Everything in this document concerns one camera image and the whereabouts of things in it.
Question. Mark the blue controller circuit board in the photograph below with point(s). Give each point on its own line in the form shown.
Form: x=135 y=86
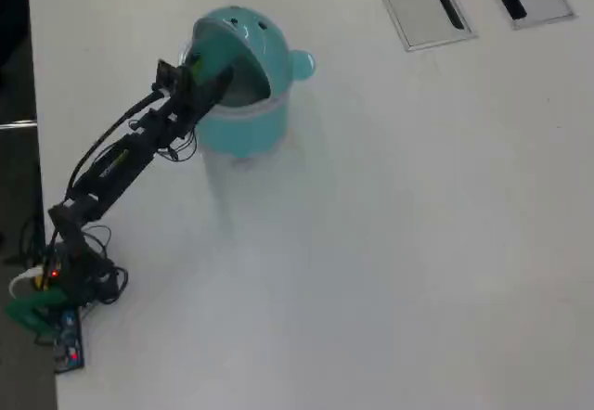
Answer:
x=69 y=345

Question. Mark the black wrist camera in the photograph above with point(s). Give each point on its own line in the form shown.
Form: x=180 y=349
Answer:
x=164 y=75

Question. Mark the teal frog-shaped bin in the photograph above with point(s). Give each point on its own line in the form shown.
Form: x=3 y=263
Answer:
x=260 y=122

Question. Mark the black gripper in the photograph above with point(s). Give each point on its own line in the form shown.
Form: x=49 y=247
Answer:
x=190 y=104

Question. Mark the green table clamp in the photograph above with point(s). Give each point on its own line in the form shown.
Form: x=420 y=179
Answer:
x=32 y=310

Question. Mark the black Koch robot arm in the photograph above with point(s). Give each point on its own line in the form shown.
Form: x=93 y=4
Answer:
x=111 y=171

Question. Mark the silver metal bar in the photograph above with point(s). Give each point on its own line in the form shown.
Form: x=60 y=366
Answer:
x=18 y=124

